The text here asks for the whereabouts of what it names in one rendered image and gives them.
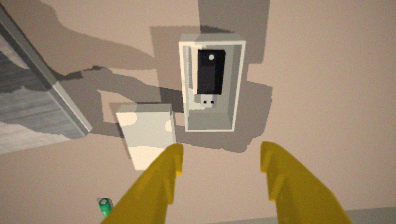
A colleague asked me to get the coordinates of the black usb stick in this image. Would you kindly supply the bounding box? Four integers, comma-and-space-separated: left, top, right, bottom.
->
197, 49, 226, 108

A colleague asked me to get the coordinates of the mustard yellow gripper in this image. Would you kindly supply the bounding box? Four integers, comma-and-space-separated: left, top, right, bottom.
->
100, 141, 353, 224

